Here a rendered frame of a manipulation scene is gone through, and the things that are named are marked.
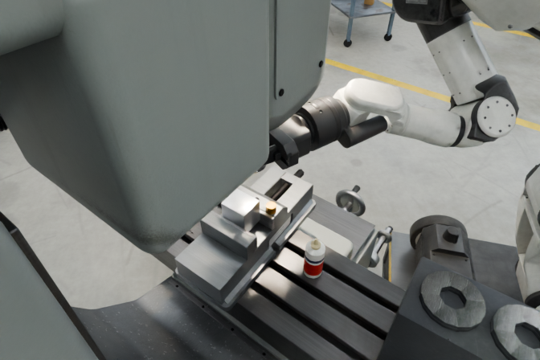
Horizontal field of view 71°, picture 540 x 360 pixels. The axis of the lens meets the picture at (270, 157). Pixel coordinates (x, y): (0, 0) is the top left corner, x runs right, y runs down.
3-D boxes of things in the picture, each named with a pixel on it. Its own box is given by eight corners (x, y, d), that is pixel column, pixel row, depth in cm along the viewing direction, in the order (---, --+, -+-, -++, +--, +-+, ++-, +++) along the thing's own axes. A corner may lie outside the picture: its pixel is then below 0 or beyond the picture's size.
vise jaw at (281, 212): (243, 190, 91) (243, 178, 88) (288, 214, 85) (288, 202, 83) (227, 206, 87) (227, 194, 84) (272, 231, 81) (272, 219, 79)
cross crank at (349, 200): (339, 200, 147) (343, 177, 139) (367, 214, 141) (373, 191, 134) (318, 226, 137) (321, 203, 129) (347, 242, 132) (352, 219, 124)
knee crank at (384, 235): (382, 226, 149) (386, 215, 145) (397, 233, 146) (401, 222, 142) (357, 264, 135) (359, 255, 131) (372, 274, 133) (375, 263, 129)
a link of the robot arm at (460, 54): (493, 123, 85) (449, 33, 84) (541, 116, 72) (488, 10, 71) (450, 147, 84) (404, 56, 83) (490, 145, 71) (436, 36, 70)
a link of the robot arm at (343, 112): (314, 89, 70) (361, 72, 74) (300, 124, 79) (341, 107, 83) (351, 137, 66) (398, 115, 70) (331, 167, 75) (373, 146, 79)
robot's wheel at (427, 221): (456, 252, 149) (474, 219, 136) (458, 263, 145) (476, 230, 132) (403, 243, 153) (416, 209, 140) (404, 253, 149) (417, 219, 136)
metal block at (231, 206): (238, 207, 84) (236, 188, 81) (259, 219, 82) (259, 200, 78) (222, 222, 81) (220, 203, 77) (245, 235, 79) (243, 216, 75)
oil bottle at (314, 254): (309, 259, 84) (312, 227, 77) (325, 268, 83) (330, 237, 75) (299, 272, 82) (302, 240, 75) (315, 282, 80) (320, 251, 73)
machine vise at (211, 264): (268, 182, 103) (268, 150, 96) (317, 205, 97) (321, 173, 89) (173, 274, 81) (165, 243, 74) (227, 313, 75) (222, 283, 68)
